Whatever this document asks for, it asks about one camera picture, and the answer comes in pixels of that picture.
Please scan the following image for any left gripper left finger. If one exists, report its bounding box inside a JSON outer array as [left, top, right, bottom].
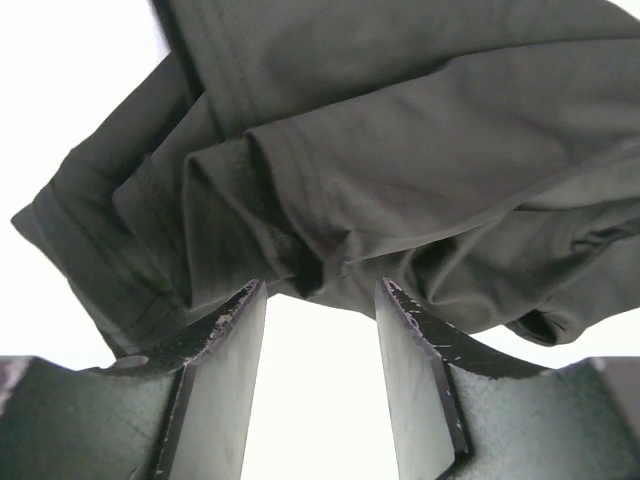
[[1, 281, 267, 479]]

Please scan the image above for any black t-shirt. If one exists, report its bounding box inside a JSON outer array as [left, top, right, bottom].
[[12, 1, 639, 356]]

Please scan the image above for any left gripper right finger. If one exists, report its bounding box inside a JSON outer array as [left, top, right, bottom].
[[375, 279, 639, 479]]

